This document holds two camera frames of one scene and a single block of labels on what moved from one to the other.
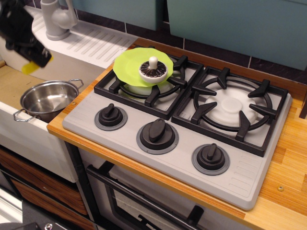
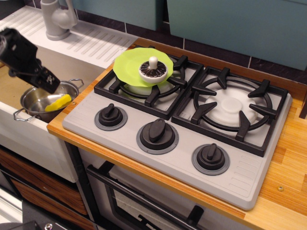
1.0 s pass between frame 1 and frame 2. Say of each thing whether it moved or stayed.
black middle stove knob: stayed
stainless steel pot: stayed
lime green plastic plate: stayed
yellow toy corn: moved
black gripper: moved
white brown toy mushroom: stayed
